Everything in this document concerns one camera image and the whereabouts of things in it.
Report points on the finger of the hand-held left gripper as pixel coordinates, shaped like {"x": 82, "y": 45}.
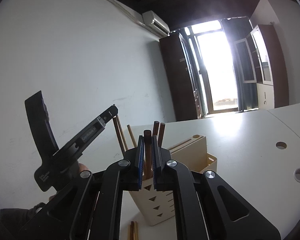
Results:
{"x": 108, "y": 115}

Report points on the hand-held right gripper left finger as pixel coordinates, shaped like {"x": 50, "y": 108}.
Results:
{"x": 140, "y": 162}

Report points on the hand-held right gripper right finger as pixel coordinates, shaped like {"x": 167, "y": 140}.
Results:
{"x": 155, "y": 162}

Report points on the single dark brown chopstick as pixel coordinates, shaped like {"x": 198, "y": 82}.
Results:
{"x": 147, "y": 142}

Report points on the bunch of wooden chopsticks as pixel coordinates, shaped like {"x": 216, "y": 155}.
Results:
{"x": 161, "y": 132}

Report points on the cream plastic utensil holder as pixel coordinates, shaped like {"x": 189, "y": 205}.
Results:
{"x": 145, "y": 205}

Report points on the person's left forearm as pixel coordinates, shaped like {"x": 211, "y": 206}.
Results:
{"x": 20, "y": 215}

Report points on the person's left hand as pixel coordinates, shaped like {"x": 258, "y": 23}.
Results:
{"x": 84, "y": 168}

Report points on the dark brown wardrobe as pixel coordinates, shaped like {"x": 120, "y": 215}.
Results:
{"x": 175, "y": 80}

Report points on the bright balcony glass door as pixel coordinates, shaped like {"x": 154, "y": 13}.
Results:
{"x": 215, "y": 67}

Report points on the open glass cabinet door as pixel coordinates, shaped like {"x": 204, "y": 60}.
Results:
{"x": 245, "y": 60}

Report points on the brown and white cabinet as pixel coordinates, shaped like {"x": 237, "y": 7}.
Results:
{"x": 277, "y": 67}

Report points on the white wall conduit pipe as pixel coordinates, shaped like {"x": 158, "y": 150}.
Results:
{"x": 130, "y": 13}

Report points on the white wall air conditioner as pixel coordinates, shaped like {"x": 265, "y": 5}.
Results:
{"x": 153, "y": 20}

